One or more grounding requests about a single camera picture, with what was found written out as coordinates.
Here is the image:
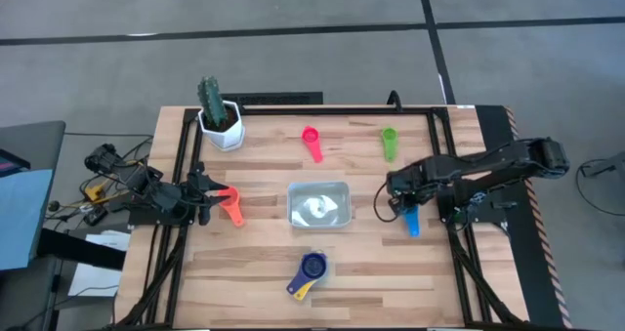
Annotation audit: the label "black side panel hazard stripe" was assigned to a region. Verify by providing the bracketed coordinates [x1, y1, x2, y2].
[475, 104, 573, 329]

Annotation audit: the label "black table frame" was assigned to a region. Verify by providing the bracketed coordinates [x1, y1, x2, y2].
[114, 104, 526, 329]

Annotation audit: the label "large teal measuring cup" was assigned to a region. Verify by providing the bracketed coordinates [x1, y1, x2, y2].
[286, 250, 330, 302]

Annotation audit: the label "black floor cable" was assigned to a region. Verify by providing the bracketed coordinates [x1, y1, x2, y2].
[574, 156, 625, 218]

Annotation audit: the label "pink red measuring cup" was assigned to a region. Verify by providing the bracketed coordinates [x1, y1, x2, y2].
[300, 125, 325, 165]

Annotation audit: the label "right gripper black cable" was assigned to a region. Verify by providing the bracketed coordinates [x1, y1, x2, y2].
[372, 179, 401, 224]

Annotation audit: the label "grey side table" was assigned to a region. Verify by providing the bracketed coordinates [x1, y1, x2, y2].
[0, 120, 67, 177]

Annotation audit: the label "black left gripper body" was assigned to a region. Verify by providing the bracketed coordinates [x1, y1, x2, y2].
[160, 161, 214, 227]

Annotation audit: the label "white paper sheets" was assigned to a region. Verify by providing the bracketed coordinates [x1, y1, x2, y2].
[67, 228, 133, 299]

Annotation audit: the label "white faceted planter pot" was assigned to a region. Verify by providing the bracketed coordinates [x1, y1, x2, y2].
[196, 100, 246, 153]

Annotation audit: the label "clear plastic container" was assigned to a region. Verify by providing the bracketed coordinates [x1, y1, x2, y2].
[286, 180, 354, 230]

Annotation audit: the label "dark tablet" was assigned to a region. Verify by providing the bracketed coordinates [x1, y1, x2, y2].
[0, 146, 32, 179]

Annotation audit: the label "purple measuring cup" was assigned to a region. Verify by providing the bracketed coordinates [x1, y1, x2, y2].
[286, 251, 329, 298]

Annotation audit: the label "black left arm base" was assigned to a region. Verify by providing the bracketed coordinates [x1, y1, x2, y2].
[127, 201, 197, 228]

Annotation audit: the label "green cactus plant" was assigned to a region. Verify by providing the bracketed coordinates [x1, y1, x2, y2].
[196, 74, 229, 130]

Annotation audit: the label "green measuring cup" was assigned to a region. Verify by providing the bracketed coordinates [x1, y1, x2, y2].
[380, 126, 400, 164]

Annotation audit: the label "orange measuring cup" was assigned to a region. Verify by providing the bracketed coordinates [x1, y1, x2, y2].
[217, 185, 246, 228]

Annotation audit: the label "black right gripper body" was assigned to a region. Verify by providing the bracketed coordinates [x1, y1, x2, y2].
[386, 160, 432, 211]

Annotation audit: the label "yellow connector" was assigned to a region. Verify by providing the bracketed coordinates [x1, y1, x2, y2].
[83, 183, 106, 202]

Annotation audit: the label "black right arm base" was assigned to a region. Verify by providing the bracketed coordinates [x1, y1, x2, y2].
[436, 183, 520, 226]

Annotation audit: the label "small black box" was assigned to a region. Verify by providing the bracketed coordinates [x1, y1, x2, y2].
[82, 205, 109, 228]

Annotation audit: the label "blue measuring cup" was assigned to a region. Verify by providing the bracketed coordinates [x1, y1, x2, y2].
[401, 204, 422, 238]

